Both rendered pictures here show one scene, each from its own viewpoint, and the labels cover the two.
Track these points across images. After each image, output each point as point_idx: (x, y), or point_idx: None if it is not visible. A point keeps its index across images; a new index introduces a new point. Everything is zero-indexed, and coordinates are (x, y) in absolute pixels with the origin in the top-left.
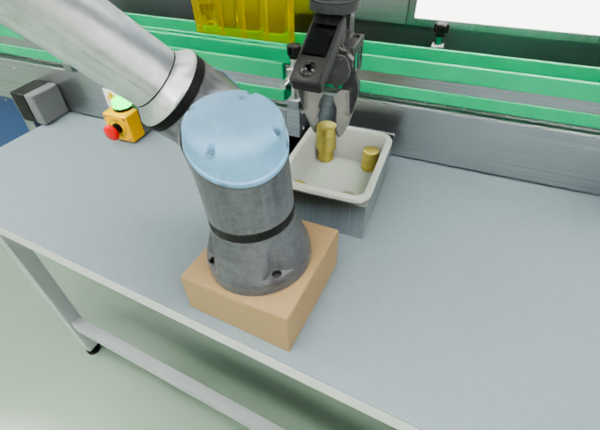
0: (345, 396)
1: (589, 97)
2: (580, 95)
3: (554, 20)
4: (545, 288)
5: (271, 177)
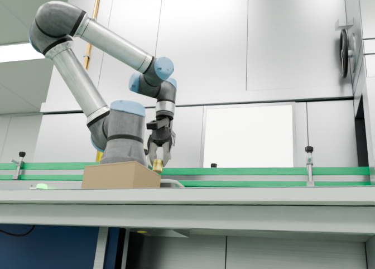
0: (159, 191)
1: (277, 173)
2: (273, 172)
3: (262, 166)
4: None
5: (139, 114)
